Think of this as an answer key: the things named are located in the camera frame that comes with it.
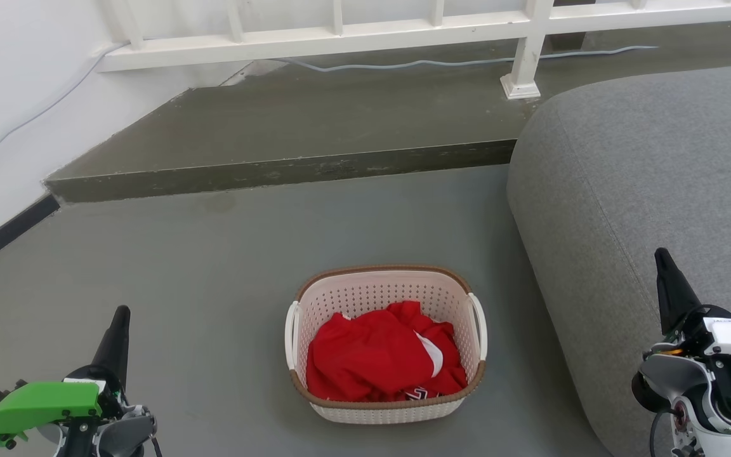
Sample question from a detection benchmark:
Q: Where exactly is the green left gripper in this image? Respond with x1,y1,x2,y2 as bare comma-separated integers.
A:
0,305,131,449

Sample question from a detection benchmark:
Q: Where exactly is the cream perforated laundry basket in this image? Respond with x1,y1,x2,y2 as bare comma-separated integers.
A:
284,265,488,425

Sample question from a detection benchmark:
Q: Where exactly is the white wooden railing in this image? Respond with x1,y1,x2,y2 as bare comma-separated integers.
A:
96,0,731,100

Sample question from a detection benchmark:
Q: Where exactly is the pale blue floor cable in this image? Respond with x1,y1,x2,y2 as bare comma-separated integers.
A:
273,44,659,74

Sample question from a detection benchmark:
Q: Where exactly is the grey fabric sofa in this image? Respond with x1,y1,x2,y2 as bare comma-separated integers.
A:
506,62,731,457

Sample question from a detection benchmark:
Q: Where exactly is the red and white garment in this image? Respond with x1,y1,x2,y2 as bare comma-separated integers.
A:
305,300,469,402

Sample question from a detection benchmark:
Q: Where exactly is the white wall cable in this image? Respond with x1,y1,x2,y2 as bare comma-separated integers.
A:
0,41,128,178

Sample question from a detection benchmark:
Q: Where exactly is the raised concrete step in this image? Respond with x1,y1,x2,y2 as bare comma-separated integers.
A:
44,19,731,204

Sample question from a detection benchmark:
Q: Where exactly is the black baseboard strip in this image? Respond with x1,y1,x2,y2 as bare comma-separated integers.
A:
0,194,62,280

